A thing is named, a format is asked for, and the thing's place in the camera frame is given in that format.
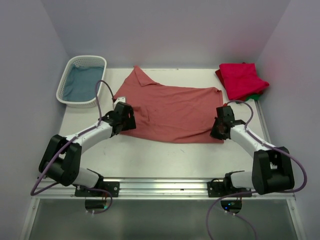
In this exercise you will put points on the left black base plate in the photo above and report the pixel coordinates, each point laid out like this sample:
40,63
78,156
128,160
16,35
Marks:
101,189

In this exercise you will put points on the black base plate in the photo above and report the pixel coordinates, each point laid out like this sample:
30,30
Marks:
101,189
217,188

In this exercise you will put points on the aluminium mounting rail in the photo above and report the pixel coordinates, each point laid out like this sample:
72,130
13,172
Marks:
153,189

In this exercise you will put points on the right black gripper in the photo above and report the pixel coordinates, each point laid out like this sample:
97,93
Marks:
213,132

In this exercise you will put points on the blue t shirt in basket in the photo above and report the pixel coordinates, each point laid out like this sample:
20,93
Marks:
81,83

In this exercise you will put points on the folded green t shirt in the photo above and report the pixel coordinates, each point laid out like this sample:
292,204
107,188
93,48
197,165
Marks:
254,96

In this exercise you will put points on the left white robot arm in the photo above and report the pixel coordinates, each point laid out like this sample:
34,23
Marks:
62,157

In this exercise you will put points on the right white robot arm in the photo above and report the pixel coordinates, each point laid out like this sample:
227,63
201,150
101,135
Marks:
271,166

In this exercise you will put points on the salmon pink t shirt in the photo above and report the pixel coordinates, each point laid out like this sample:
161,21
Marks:
170,114

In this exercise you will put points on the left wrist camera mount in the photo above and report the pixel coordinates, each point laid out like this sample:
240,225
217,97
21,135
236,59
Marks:
121,99

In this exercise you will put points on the folded crimson t shirt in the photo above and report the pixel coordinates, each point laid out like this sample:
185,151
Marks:
241,79

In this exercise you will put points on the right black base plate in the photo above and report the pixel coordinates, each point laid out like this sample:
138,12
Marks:
217,188

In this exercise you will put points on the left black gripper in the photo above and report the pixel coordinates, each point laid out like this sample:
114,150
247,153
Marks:
130,123

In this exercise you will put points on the white perforated plastic basket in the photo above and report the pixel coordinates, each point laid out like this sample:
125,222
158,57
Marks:
82,61

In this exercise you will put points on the folded dark red t shirt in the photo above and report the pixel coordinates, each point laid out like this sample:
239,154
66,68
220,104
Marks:
220,77

